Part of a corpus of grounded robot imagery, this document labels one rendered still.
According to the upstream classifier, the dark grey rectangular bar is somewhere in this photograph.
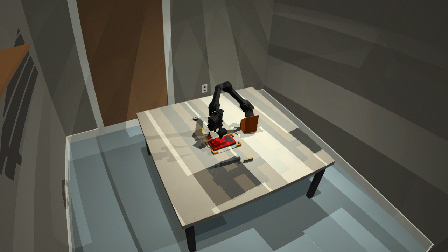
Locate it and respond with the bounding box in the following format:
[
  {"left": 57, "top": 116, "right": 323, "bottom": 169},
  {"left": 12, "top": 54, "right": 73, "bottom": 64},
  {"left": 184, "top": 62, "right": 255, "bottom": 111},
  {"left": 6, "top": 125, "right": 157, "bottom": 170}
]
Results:
[{"left": 220, "top": 156, "right": 241, "bottom": 167}]

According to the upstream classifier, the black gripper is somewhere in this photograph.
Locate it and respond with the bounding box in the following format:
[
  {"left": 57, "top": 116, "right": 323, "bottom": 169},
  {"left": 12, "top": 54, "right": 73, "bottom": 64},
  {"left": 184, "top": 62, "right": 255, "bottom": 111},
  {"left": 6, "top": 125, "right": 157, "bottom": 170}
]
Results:
[{"left": 217, "top": 120, "right": 228, "bottom": 139}]

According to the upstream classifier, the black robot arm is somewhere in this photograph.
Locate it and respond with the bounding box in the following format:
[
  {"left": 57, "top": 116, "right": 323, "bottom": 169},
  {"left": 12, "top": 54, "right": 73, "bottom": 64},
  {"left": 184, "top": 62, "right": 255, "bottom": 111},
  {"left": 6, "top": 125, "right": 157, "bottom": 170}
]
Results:
[{"left": 207, "top": 81, "right": 254, "bottom": 131}]

